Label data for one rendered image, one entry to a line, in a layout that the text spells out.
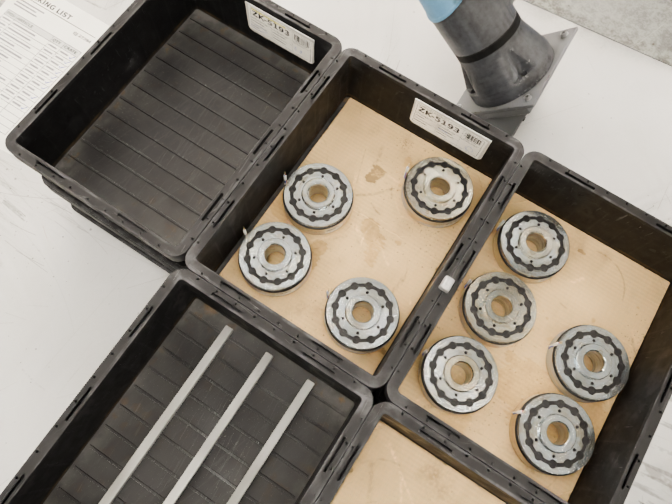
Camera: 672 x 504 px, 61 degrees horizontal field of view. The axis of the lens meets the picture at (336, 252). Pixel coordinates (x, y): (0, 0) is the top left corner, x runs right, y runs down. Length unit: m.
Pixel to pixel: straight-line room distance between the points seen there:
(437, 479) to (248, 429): 0.26
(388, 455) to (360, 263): 0.27
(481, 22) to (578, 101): 0.32
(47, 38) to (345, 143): 0.64
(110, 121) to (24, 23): 0.39
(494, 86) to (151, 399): 0.71
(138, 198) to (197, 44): 0.28
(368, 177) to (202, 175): 0.25
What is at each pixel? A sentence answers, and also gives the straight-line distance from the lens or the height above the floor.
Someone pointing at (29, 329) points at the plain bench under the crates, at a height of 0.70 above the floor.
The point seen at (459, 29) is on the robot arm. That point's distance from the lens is 0.97.
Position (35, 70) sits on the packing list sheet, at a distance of 1.25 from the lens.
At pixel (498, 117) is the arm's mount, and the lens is 1.04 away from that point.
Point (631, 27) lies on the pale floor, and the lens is 2.39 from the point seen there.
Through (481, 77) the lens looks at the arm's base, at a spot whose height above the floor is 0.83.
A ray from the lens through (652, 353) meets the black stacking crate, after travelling 0.89.
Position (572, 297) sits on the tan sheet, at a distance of 0.90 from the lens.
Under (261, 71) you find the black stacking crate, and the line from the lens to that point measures 0.99.
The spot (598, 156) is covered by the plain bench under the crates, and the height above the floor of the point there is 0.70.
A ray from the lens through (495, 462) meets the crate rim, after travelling 0.73.
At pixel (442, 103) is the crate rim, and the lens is 0.85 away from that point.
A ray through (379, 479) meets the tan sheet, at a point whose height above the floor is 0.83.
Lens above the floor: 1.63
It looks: 72 degrees down
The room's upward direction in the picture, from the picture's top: 7 degrees clockwise
